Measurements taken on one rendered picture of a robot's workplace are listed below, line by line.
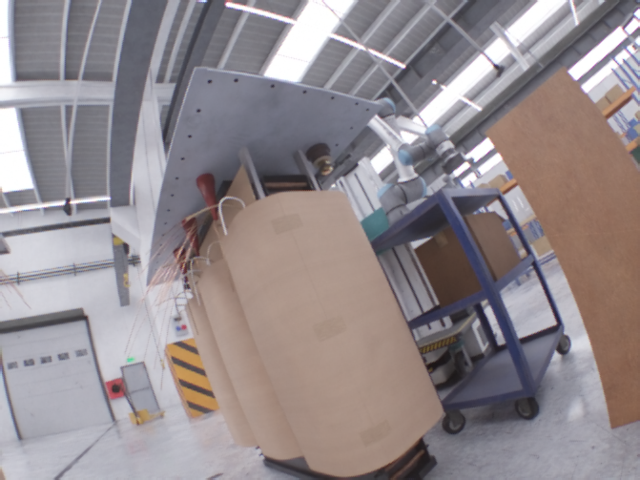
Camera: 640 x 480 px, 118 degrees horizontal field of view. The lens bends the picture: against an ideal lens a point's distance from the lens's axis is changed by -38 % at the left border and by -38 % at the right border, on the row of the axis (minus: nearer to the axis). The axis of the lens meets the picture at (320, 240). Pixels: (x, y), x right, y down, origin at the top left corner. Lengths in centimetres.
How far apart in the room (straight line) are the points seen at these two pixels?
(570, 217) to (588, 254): 10
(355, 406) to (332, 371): 12
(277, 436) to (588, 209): 127
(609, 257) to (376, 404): 72
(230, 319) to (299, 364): 49
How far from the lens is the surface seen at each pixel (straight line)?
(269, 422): 130
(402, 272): 232
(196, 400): 626
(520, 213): 577
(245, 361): 127
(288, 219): 93
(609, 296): 87
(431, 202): 111
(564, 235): 84
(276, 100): 106
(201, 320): 172
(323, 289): 87
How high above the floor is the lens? 62
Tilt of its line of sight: 17 degrees up
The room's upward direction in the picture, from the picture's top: 23 degrees counter-clockwise
